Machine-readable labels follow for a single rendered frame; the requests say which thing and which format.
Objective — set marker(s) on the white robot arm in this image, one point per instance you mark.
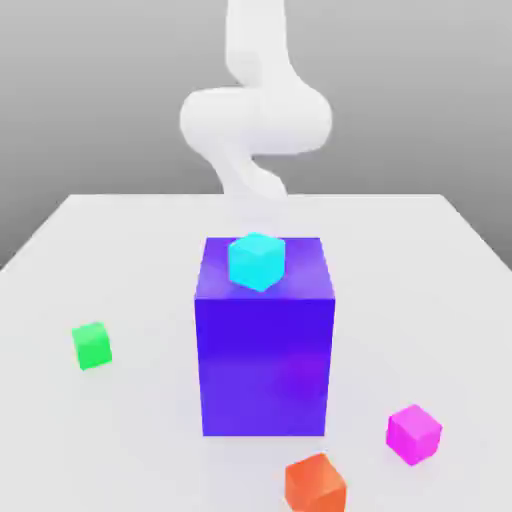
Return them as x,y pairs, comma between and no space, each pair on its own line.
256,120

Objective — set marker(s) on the small cyan cube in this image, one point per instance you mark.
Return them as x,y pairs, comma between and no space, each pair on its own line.
256,262

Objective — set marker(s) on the small green cube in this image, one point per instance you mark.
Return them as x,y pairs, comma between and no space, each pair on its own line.
92,346

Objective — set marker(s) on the small orange cube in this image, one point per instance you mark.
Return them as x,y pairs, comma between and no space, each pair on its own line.
314,484

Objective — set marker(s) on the small magenta cube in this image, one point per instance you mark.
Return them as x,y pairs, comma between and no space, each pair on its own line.
414,436

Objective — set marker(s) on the large blue box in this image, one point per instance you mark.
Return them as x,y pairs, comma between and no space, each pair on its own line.
264,360

